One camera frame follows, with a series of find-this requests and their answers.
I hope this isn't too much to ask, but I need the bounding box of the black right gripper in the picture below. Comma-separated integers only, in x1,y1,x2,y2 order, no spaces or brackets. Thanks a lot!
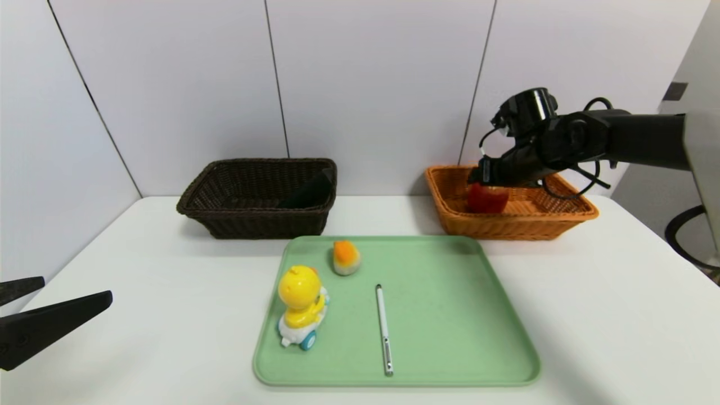
467,145,538,187

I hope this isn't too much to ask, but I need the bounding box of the orange wicker basket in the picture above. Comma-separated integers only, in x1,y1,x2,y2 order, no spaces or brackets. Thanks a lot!
425,165,600,241

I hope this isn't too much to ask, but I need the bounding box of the black cable with white plug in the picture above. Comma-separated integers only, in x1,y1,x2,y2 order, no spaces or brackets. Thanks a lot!
479,125,502,165

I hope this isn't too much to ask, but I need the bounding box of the black glasses case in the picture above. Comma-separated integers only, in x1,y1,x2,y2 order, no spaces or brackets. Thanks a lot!
280,169,334,210

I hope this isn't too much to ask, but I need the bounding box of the white pen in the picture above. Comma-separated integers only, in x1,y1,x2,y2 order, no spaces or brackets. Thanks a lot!
375,284,394,376

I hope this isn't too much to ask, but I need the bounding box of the red apple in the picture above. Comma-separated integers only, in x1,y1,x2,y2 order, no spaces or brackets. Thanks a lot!
466,183,510,214

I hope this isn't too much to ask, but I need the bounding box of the black looped wrist cable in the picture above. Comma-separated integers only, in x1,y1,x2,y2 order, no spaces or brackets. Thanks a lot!
540,97,617,200

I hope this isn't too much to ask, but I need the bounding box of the dark brown wicker basket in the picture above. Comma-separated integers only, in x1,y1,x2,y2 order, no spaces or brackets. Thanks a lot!
177,158,338,240

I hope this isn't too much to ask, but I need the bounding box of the yellow duck toy car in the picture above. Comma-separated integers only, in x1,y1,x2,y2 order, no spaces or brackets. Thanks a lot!
278,265,330,351

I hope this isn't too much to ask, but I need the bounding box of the light green plastic tray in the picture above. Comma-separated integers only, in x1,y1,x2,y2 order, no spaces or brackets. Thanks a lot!
253,235,542,388

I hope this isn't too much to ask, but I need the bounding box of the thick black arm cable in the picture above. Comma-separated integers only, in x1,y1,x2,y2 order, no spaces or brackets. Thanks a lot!
665,205,720,271

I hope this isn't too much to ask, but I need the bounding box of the grey partition panel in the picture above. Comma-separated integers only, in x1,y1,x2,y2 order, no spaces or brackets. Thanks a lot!
610,0,720,282

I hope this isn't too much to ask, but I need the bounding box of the white orange toy bun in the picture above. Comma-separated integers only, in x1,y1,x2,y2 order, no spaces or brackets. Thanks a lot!
332,240,362,276

